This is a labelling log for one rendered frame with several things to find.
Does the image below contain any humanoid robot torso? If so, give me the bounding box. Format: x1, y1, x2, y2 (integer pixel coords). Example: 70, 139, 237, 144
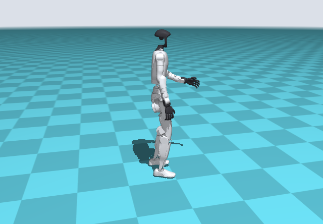
151, 48, 169, 103

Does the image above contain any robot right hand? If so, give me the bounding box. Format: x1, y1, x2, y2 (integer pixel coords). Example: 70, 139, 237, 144
163, 100, 175, 120

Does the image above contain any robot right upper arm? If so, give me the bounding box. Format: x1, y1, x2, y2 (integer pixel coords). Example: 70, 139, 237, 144
155, 52, 167, 83

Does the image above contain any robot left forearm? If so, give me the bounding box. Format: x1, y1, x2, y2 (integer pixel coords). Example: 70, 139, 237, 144
167, 71, 185, 83

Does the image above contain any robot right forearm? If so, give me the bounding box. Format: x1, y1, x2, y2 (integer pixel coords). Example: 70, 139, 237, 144
158, 76, 170, 105

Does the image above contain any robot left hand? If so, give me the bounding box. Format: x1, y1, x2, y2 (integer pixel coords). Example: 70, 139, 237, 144
181, 77, 200, 88

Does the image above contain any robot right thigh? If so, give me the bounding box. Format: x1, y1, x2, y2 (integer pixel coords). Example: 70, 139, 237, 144
151, 98, 172, 141

